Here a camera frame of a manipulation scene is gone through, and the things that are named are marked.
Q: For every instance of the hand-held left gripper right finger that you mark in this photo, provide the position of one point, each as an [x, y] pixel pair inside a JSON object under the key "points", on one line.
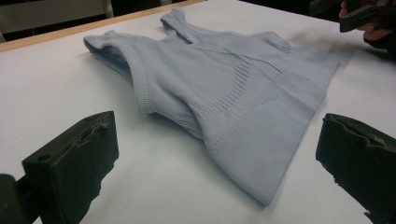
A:
{"points": [[364, 161]]}

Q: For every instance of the light blue knitted tank top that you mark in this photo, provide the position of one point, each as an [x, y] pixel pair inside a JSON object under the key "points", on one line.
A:
{"points": [[224, 93]]}

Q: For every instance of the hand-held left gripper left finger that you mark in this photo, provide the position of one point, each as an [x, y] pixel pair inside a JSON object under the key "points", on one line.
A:
{"points": [[74, 168]]}

